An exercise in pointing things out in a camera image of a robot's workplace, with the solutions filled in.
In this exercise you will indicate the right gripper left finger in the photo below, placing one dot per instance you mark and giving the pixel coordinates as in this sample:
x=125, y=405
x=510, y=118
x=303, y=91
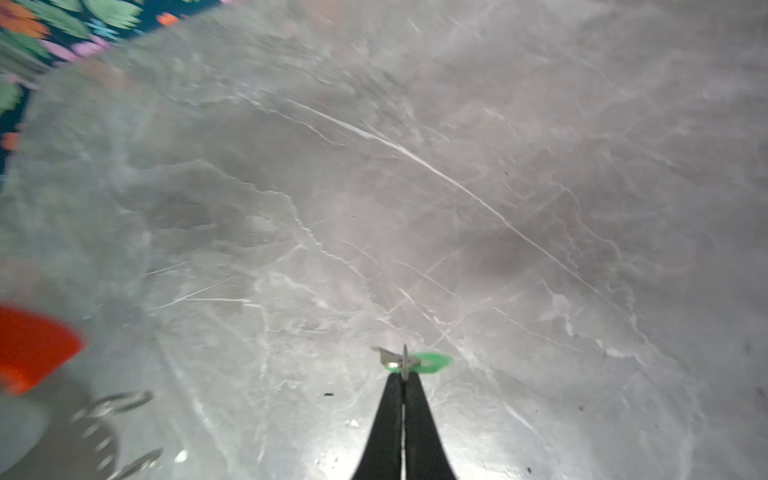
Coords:
x=382, y=456

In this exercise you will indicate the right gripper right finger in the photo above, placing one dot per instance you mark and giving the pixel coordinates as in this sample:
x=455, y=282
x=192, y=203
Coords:
x=424, y=455

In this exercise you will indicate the key with green cover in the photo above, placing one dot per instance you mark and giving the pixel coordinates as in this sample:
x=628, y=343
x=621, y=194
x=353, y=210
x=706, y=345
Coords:
x=406, y=362

